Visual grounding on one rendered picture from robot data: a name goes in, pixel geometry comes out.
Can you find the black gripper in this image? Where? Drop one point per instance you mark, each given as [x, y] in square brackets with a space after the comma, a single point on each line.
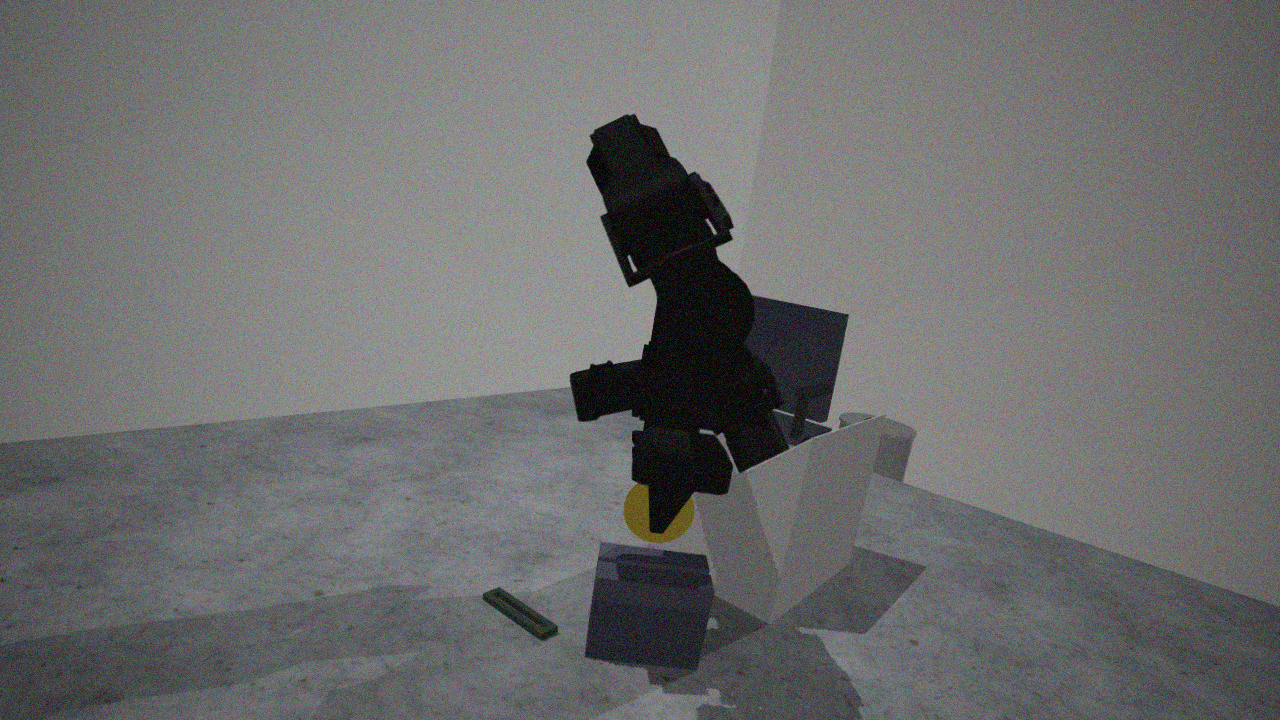
[670, 455]

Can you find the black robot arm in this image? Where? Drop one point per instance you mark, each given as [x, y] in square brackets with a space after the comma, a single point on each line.
[656, 214]

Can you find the gold coin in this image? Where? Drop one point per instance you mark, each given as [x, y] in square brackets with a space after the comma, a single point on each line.
[636, 515]

